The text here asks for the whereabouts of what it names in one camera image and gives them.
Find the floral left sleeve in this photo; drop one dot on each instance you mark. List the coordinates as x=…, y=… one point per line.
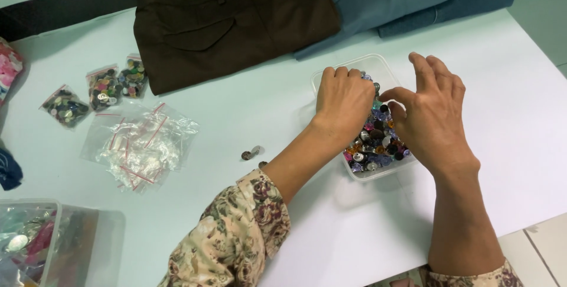
x=234, y=234

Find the floral sleeve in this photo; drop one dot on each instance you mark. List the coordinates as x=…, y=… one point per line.
x=478, y=279
x=234, y=234

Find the folded brown trousers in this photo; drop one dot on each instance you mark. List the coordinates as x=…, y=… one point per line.
x=230, y=25

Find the clear plastic button container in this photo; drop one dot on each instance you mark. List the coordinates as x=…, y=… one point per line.
x=376, y=63

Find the person's left hand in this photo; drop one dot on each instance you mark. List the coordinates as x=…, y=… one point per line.
x=343, y=105

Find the loose metal button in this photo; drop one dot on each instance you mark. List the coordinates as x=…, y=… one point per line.
x=246, y=155
x=263, y=164
x=256, y=149

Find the clear plastic storage box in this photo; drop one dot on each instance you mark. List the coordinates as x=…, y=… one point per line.
x=44, y=242

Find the floral right sleeve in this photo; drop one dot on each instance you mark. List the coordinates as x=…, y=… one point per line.
x=478, y=279

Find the person's right hand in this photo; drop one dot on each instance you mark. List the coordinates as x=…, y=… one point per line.
x=436, y=127

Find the dark blue cloth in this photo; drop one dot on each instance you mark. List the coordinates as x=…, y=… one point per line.
x=9, y=171

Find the zip bag of dark buttons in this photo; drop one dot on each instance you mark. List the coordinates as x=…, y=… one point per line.
x=66, y=108

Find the person's left fingers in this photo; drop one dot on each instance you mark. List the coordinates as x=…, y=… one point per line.
x=341, y=75

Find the pile of empty zip bags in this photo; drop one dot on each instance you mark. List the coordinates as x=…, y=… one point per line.
x=139, y=145

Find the zip bag of mixed buttons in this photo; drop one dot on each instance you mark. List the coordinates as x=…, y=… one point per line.
x=133, y=78
x=104, y=88

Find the black cloth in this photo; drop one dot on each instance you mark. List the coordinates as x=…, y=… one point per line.
x=66, y=5

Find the heap of colourful buttons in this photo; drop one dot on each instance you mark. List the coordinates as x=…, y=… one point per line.
x=376, y=145

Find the pink floral bag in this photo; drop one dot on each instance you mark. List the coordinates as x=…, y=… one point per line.
x=9, y=69

